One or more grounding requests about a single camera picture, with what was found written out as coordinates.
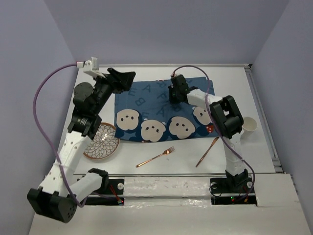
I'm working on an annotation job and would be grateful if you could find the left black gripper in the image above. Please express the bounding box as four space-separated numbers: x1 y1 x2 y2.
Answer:
91 68 135 115

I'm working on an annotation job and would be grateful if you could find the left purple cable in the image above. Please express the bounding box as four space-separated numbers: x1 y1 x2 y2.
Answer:
33 62 123 208

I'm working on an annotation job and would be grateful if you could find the copper knife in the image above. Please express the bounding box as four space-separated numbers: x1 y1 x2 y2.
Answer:
196 137 219 167

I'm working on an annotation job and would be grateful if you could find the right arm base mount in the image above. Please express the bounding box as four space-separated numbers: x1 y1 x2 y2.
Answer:
209 178 257 206

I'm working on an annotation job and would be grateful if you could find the copper fork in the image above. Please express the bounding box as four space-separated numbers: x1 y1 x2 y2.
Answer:
136 146 176 168

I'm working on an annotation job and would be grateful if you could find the blue cartoon placemat cloth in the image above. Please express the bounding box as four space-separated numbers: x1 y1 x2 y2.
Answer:
114 80 218 142

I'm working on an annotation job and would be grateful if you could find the white mug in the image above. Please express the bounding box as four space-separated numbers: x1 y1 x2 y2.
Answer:
241 117 258 139

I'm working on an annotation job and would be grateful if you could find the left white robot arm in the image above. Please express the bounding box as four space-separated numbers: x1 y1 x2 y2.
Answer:
27 68 136 223

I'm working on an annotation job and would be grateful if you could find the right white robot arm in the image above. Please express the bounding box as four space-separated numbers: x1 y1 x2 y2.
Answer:
169 74 255 194

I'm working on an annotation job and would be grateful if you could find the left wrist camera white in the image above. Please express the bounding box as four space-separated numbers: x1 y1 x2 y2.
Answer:
83 57 105 78

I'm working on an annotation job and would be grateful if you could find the floral patterned plate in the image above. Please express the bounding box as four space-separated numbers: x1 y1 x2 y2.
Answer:
83 122 120 160

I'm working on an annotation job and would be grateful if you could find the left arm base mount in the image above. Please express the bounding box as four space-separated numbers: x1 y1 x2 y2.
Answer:
85 178 125 206

